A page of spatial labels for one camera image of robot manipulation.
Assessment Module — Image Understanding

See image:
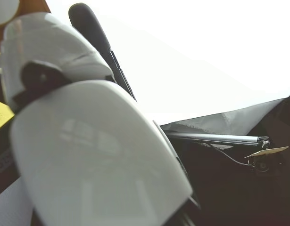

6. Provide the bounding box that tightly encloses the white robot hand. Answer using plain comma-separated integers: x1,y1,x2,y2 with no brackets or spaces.
0,0,202,226

